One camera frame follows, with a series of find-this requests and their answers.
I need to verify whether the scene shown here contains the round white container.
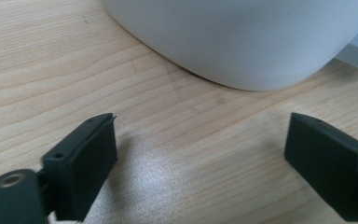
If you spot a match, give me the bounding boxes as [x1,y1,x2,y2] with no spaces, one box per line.
[101,0,358,92]

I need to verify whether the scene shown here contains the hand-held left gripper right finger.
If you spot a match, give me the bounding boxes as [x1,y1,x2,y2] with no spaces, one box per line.
[283,112,358,223]

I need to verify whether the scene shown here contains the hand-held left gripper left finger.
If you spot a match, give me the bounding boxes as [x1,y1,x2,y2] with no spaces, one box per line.
[41,112,118,223]

